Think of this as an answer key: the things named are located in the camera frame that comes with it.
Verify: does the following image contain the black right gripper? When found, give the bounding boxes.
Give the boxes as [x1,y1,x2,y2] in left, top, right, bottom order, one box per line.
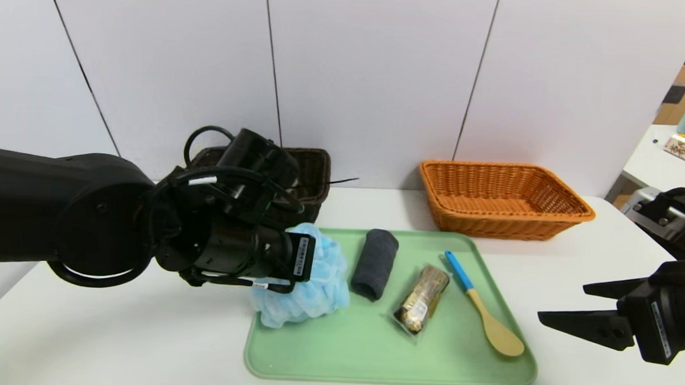
[535,255,685,366]

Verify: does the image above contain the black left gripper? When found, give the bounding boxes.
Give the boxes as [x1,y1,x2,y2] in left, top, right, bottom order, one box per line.
[253,225,317,284]

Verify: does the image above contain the light blue bath loofah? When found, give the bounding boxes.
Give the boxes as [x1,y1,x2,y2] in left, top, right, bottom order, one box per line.
[249,221,353,331]

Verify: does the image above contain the dark grey towel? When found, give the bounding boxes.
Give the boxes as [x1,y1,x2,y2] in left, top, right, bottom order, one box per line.
[350,228,400,302]

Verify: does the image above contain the wooden spoon with blue handle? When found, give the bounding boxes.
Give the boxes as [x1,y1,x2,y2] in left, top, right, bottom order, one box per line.
[441,250,528,358]

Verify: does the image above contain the clear-wrapped brown snack packet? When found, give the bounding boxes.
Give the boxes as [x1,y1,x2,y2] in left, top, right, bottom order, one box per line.
[392,263,451,339]

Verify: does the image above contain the dark brown wicker basket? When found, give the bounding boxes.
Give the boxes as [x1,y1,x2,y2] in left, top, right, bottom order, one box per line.
[189,144,332,226]

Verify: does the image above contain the orange wicker basket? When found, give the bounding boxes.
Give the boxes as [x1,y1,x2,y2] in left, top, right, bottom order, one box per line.
[416,159,598,243]

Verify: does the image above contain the light green plastic tray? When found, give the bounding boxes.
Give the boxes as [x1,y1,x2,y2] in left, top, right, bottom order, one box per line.
[244,224,542,385]

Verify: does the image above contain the white office table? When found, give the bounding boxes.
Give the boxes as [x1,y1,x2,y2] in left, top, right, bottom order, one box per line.
[604,122,685,205]

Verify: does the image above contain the thin black left gripper cable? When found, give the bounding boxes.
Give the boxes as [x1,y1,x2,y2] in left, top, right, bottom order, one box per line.
[188,270,297,295]

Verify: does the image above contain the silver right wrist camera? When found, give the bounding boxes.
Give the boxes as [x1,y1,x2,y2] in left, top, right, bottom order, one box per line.
[621,188,685,231]

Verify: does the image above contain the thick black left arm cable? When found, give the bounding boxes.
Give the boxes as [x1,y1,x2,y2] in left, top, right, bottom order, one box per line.
[168,163,307,215]

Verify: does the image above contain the black left camera cable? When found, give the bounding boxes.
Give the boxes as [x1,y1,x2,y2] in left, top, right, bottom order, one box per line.
[183,124,235,169]

